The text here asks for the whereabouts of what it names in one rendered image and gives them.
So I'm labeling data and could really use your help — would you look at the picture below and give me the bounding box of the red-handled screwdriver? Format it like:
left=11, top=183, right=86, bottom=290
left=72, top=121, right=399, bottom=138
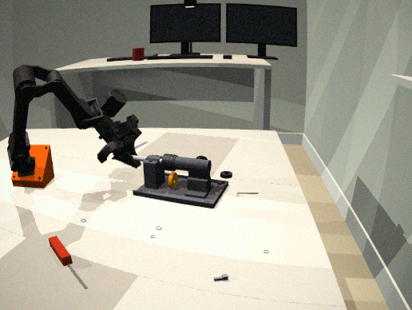
left=48, top=236, right=87, bottom=289

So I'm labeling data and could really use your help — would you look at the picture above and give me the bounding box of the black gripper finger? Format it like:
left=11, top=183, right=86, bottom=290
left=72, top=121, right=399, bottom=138
left=128, top=139, right=141, bottom=167
left=112, top=144, right=139, bottom=169

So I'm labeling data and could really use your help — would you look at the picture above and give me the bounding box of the dark grey bolt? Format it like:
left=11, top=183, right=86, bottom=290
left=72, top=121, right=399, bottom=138
left=213, top=274, right=228, bottom=281

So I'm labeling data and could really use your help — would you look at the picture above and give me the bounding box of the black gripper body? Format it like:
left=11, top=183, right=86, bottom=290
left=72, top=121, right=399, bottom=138
left=97, top=120, right=142, bottom=163

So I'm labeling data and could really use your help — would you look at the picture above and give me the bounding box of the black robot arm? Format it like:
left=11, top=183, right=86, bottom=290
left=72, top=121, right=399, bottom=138
left=7, top=65, right=139, bottom=177

